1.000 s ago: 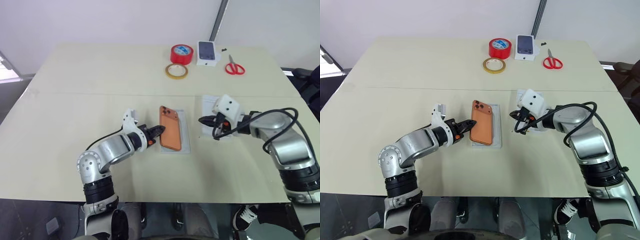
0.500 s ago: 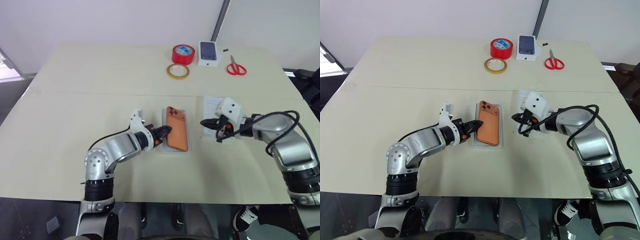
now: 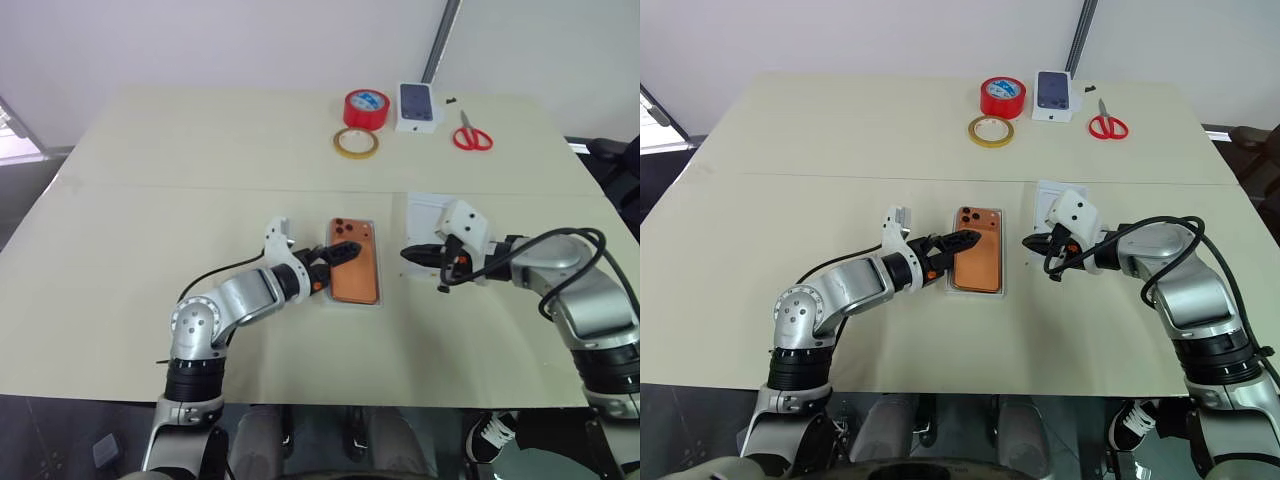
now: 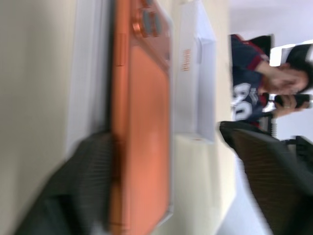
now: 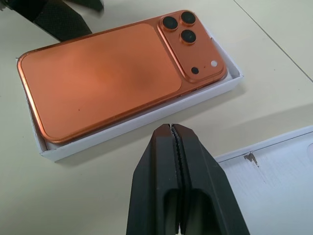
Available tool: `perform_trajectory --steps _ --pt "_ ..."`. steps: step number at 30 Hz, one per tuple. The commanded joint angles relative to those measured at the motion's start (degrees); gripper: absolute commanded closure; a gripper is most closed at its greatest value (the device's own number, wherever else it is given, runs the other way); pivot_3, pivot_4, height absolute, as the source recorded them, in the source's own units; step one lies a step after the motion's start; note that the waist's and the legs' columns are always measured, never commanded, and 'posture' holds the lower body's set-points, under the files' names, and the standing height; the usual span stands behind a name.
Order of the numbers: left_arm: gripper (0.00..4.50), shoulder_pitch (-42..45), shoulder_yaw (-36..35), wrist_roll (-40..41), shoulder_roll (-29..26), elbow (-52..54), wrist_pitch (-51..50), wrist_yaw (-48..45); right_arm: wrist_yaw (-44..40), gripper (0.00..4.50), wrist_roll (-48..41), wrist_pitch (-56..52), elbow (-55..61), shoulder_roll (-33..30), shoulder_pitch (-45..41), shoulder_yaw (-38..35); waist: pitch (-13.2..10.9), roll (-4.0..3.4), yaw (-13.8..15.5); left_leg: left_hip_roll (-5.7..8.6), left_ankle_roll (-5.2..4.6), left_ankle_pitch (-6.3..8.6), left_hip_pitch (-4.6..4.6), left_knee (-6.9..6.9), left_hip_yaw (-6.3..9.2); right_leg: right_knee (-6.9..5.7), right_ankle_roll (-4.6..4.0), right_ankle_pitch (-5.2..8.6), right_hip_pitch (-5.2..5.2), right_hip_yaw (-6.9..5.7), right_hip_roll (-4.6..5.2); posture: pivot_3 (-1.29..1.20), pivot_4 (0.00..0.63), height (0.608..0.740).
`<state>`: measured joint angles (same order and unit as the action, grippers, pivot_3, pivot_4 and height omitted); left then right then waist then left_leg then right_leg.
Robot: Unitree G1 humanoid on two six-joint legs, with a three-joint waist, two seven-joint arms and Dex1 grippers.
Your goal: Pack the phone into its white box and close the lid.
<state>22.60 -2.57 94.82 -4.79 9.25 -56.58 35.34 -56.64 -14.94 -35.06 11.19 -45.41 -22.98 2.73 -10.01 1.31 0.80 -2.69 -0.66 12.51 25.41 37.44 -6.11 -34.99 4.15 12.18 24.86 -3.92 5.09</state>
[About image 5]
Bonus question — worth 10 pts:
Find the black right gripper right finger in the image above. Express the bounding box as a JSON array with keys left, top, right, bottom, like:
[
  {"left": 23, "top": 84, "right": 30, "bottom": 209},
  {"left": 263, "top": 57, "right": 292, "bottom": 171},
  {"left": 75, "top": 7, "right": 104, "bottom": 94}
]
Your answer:
[{"left": 172, "top": 123, "right": 251, "bottom": 235}]

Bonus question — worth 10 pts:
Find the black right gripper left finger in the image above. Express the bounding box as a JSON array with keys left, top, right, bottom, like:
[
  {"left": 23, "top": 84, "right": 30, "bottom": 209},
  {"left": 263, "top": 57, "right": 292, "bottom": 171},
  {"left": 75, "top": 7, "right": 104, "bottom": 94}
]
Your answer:
[{"left": 126, "top": 123, "right": 181, "bottom": 235}]

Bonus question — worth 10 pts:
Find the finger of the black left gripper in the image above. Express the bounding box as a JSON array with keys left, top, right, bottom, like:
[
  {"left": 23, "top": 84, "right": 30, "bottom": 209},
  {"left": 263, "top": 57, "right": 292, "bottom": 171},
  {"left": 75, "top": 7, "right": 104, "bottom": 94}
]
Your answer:
[
  {"left": 0, "top": 0, "right": 93, "bottom": 42},
  {"left": 62, "top": 0, "right": 105, "bottom": 13}
]

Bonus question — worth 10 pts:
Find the orange smartphone with triple camera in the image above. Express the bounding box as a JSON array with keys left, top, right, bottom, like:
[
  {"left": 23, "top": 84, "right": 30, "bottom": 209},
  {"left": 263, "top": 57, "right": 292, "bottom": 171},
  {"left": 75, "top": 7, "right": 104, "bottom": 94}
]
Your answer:
[{"left": 16, "top": 9, "right": 228, "bottom": 145}]

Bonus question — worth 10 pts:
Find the white phone box base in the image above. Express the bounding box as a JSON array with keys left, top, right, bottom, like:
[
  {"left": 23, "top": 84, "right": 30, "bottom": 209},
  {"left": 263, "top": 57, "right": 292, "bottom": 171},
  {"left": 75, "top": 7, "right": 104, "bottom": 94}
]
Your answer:
[{"left": 15, "top": 23, "right": 244, "bottom": 163}]

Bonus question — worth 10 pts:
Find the white phone box lid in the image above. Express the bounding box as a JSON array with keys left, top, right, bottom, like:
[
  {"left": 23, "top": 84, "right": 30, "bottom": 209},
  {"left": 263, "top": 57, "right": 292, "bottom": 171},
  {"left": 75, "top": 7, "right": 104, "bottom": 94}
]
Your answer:
[{"left": 216, "top": 125, "right": 313, "bottom": 235}]

